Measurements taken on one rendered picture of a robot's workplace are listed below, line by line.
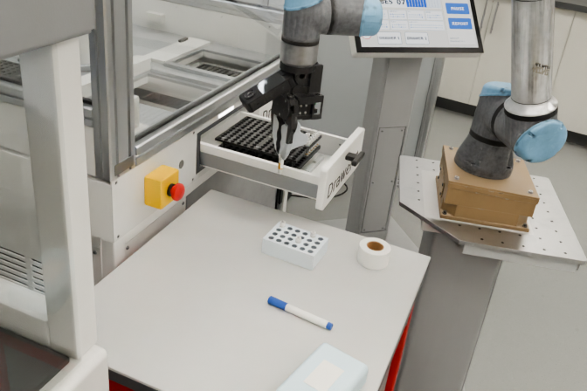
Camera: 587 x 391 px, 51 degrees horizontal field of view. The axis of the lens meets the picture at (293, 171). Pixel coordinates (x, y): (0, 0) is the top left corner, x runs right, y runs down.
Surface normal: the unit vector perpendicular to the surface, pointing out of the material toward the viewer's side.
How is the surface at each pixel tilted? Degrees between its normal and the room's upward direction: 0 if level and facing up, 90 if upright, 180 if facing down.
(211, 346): 0
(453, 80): 90
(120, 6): 90
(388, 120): 90
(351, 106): 90
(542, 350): 0
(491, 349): 0
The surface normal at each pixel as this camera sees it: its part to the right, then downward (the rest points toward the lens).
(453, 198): -0.15, 0.44
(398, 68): 0.31, 0.47
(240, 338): 0.10, -0.88
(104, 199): -0.39, 0.39
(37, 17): 0.92, 0.26
